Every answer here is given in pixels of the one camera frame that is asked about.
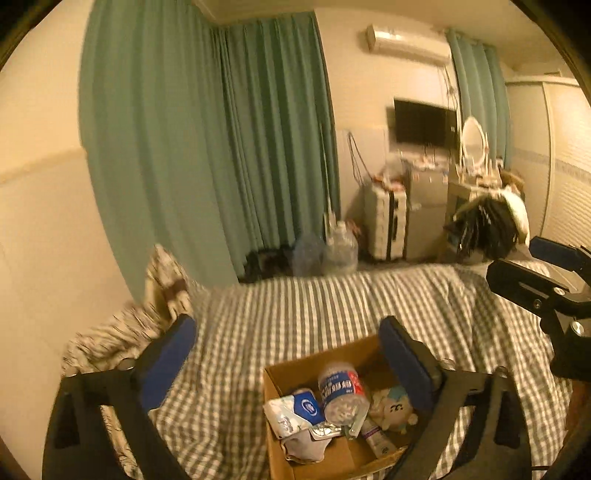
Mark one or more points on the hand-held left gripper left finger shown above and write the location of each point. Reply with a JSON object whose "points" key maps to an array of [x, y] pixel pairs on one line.
{"points": [[166, 364]]}

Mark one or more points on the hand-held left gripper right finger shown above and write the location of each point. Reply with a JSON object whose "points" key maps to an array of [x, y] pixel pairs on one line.
{"points": [[406, 364]]}

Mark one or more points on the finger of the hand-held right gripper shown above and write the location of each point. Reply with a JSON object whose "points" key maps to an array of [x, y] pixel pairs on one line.
{"points": [[549, 249], [521, 281]]}

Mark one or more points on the white plush toy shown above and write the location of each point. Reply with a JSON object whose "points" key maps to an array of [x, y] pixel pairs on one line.
{"points": [[392, 408]]}

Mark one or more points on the clear plastic bottle blue label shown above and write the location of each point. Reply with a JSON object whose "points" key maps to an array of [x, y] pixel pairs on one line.
{"points": [[344, 392]]}

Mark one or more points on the white tube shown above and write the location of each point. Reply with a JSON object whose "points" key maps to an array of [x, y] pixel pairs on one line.
{"points": [[376, 438]]}

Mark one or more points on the silver blister pack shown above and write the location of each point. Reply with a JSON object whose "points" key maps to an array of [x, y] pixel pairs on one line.
{"points": [[325, 431]]}

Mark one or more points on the white blue packet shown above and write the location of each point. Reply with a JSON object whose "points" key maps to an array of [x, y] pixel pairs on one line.
{"points": [[286, 415]]}

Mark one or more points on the brown cardboard box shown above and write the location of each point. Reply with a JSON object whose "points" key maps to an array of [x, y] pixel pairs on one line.
{"points": [[281, 464]]}

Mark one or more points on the person's right forearm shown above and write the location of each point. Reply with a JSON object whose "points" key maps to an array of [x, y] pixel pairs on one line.
{"points": [[581, 410]]}

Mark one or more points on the white garment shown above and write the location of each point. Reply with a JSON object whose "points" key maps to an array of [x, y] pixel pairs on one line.
{"points": [[517, 212]]}

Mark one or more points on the floral quilt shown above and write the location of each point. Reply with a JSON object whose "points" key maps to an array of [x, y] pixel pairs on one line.
{"points": [[106, 337]]}

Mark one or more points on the brown chair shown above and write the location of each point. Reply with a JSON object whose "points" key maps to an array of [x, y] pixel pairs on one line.
{"points": [[512, 179]]}

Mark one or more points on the floral checkered pillow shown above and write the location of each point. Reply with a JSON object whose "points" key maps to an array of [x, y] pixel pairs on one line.
{"points": [[166, 277]]}

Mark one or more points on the white louvered wardrobe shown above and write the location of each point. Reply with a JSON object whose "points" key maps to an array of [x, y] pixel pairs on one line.
{"points": [[558, 161]]}

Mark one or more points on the grey small fridge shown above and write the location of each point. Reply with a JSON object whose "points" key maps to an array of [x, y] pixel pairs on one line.
{"points": [[427, 212]]}

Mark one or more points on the green checkered bed sheet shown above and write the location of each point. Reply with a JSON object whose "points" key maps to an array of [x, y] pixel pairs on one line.
{"points": [[300, 314]]}

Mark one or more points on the clear water jug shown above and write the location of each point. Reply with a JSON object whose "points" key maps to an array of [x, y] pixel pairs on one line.
{"points": [[341, 249], [308, 256]]}

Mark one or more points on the white oval mirror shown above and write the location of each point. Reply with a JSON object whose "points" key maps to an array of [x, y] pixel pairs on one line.
{"points": [[473, 138]]}

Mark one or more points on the dark object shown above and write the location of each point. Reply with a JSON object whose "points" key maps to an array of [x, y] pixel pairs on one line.
{"points": [[268, 265]]}

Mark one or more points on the white suitcase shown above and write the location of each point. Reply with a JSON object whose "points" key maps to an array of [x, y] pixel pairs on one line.
{"points": [[383, 221]]}

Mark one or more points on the clear plastic bag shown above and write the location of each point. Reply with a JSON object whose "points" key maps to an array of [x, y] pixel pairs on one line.
{"points": [[395, 168]]}

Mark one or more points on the narrow green curtain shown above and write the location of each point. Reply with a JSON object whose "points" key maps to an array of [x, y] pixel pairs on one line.
{"points": [[480, 92]]}

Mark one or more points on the white air conditioner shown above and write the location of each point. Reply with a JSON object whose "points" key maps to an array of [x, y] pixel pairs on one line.
{"points": [[406, 44]]}

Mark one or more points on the black wall television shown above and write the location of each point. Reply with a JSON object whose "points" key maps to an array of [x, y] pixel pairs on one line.
{"points": [[422, 122]]}

